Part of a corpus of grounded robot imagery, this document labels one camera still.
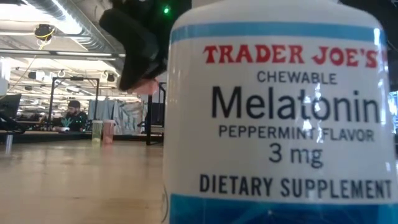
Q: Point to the teal potted plant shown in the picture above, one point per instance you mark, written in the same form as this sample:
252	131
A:
66	122

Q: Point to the bright display screen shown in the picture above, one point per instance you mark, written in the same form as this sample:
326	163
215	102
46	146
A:
394	109

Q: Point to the hanging blue white cloth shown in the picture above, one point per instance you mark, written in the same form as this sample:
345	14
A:
124	118

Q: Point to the green translucent pill bottle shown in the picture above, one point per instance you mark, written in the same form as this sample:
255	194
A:
96	132

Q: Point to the wooden shelf with black frame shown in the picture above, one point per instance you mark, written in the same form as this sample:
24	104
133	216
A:
148	124

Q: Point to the silver metal post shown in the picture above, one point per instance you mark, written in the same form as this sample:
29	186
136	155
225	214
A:
9	144

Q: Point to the black aluminium table frame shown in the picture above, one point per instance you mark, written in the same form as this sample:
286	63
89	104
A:
62	137

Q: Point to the person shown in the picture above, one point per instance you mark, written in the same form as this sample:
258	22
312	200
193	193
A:
74	115

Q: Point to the dark computer monitor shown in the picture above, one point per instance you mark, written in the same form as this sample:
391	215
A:
9	105

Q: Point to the large silver ceiling duct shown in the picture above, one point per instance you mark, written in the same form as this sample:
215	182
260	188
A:
77	21

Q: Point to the long ceiling light bar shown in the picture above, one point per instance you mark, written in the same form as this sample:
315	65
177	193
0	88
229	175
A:
84	53

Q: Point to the black background rig frame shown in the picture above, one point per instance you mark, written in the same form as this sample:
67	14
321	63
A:
74	78

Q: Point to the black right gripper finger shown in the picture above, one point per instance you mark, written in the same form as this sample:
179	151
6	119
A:
133	46

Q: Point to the white melatonin supplement bottle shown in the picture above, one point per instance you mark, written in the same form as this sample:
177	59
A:
280	124

